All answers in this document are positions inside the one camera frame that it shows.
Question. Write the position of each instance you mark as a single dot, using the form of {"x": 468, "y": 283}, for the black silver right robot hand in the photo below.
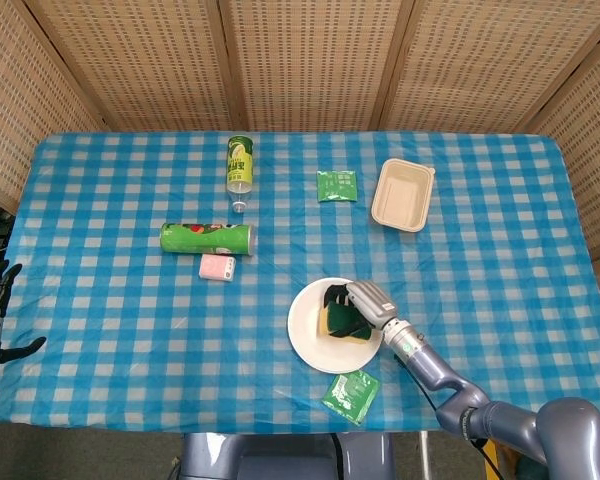
{"x": 375, "y": 305}

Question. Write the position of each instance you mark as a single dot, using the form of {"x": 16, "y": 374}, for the green yellow sponge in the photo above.
{"x": 325, "y": 322}

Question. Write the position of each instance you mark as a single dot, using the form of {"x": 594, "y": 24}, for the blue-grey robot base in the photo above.
{"x": 280, "y": 460}

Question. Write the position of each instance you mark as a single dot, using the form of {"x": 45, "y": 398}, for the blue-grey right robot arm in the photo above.
{"x": 430, "y": 365}

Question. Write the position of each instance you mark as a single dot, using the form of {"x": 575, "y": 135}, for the white round plate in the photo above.
{"x": 305, "y": 320}

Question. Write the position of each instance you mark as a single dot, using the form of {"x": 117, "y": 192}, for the light green sachet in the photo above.
{"x": 350, "y": 397}

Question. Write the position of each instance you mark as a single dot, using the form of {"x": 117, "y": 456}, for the beige rectangular food container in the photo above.
{"x": 402, "y": 195}

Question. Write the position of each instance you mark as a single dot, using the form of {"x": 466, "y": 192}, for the dark green sachet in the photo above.
{"x": 336, "y": 186}

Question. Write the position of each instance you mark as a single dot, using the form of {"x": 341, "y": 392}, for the blue white checkered tablecloth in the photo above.
{"x": 130, "y": 325}

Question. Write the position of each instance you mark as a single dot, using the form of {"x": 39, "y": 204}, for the white table leg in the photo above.
{"x": 423, "y": 455}

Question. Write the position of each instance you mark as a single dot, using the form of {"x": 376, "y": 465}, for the pink tissue pack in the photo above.
{"x": 217, "y": 267}

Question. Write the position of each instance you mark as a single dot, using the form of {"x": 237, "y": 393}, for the green chips can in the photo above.
{"x": 205, "y": 240}

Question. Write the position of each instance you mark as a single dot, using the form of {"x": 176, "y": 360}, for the clear bottle yellow-green label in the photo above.
{"x": 240, "y": 170}

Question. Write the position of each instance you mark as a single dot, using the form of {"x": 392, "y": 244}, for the woven wooden folding screen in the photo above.
{"x": 305, "y": 60}

